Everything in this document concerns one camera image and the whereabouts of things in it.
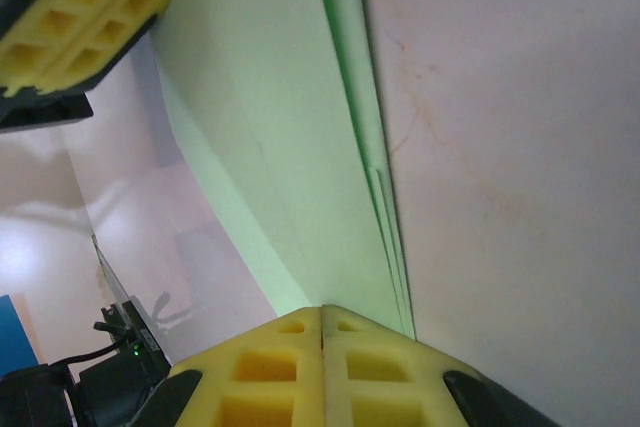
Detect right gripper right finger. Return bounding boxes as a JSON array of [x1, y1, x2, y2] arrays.
[[322, 303, 557, 427]]

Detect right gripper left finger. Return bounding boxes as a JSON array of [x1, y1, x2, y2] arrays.
[[130, 304, 327, 427]]

